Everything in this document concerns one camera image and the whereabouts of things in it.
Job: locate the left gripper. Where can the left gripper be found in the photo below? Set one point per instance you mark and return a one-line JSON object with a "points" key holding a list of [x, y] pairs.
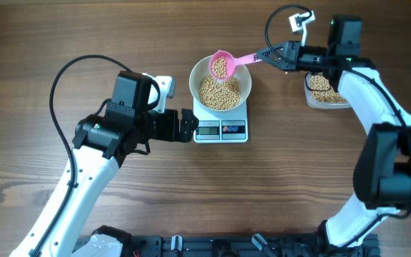
{"points": [[171, 133]]}

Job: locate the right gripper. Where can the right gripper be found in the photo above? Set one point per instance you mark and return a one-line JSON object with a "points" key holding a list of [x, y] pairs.
{"points": [[288, 58]]}

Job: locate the pink plastic scoop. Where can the pink plastic scoop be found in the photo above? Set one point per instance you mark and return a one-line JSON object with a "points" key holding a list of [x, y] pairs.
{"points": [[227, 64]]}

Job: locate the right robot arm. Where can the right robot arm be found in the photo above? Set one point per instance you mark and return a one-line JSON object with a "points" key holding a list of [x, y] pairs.
{"points": [[382, 175]]}

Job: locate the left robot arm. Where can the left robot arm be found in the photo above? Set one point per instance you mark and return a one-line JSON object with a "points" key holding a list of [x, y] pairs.
{"points": [[135, 114]]}

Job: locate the white digital kitchen scale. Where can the white digital kitchen scale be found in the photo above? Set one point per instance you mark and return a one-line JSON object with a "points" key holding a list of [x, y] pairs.
{"points": [[221, 127]]}

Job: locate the white bowl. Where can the white bowl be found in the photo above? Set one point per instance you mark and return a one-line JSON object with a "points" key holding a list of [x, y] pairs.
{"points": [[201, 70]]}

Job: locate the soybeans in white bowl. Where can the soybeans in white bowl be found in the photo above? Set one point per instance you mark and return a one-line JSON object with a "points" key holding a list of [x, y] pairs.
{"points": [[219, 95]]}

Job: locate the clear plastic container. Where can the clear plastic container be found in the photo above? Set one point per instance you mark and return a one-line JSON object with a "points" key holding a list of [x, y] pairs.
{"points": [[312, 103]]}

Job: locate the pile of soybeans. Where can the pile of soybeans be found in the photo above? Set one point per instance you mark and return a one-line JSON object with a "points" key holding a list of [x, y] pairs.
{"points": [[322, 91]]}

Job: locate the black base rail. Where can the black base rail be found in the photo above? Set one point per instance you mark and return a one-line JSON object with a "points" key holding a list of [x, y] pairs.
{"points": [[156, 246]]}

